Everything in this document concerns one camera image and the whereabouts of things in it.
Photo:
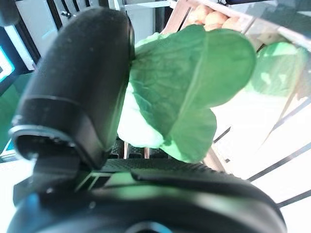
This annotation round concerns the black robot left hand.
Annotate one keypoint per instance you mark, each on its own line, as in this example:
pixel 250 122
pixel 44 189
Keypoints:
pixel 73 85

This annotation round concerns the green white napa cabbage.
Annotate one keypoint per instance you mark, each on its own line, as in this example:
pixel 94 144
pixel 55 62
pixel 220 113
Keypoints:
pixel 184 80
pixel 274 70

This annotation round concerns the wooden cabbage crate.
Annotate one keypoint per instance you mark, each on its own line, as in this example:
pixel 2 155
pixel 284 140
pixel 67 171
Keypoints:
pixel 243 136

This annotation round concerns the cyan lit display frame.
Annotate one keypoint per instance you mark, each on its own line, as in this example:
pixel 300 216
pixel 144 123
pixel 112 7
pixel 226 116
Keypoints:
pixel 7 65

